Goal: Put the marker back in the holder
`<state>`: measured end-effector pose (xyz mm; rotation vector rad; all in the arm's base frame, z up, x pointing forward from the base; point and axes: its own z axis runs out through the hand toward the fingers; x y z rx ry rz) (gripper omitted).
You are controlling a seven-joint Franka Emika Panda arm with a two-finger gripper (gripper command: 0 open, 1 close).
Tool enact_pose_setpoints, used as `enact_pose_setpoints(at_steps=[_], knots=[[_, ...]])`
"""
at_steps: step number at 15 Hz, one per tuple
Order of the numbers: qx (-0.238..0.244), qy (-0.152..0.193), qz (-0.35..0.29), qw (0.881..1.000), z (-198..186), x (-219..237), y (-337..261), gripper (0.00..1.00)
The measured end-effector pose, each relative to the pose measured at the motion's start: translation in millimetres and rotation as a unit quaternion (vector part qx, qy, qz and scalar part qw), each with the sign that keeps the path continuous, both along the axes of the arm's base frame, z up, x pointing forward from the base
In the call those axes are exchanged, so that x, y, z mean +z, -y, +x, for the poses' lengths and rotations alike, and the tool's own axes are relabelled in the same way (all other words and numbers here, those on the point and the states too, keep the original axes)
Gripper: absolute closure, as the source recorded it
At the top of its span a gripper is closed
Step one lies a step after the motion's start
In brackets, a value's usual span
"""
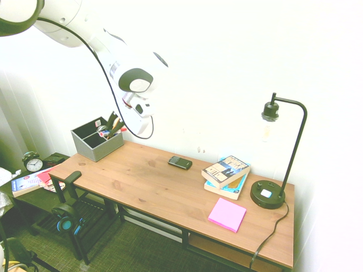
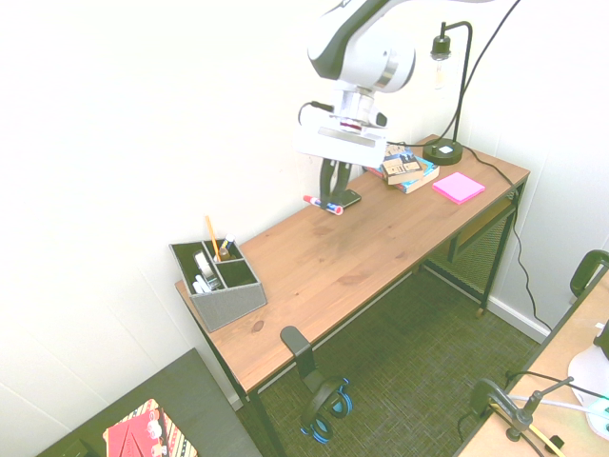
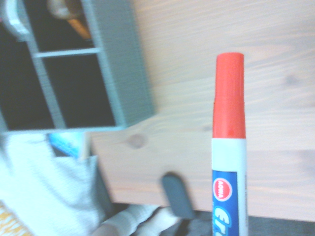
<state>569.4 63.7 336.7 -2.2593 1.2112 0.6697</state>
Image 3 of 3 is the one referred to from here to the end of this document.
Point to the red capped white marker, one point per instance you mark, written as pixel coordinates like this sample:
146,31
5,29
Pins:
229,137

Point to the grey fabric desk holder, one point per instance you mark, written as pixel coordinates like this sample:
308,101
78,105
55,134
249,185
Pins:
123,73

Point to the gold brown item in holder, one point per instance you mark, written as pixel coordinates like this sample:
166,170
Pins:
73,17

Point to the black headphone hanger clamp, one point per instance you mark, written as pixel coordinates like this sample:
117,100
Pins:
177,194

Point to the blue and white magazine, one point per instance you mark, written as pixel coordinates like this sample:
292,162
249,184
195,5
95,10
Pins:
65,145

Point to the wooden desk with black frame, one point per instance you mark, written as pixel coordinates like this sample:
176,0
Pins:
197,98

